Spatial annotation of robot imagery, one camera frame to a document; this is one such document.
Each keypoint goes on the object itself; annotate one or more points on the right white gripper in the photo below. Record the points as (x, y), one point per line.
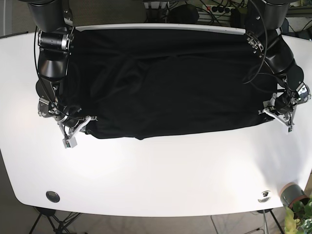
(70, 127)

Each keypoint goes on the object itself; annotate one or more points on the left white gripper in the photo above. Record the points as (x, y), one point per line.
(281, 108)

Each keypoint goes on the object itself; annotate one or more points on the black T-shirt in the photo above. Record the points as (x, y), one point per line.
(145, 83)

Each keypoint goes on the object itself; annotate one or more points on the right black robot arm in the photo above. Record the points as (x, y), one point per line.
(54, 35)

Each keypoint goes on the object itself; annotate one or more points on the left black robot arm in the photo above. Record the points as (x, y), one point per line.
(263, 31)

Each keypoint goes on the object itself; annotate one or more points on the black table grommet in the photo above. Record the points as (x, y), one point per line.
(52, 196)

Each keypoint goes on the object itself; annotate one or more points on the grey plant pot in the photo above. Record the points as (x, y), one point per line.
(292, 193)

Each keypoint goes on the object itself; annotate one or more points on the silver table grommet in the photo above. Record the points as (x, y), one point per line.
(264, 196)

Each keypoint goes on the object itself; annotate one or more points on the green potted plant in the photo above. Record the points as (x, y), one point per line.
(298, 219)

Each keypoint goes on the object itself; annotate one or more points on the white power strip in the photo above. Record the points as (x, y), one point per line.
(218, 9)

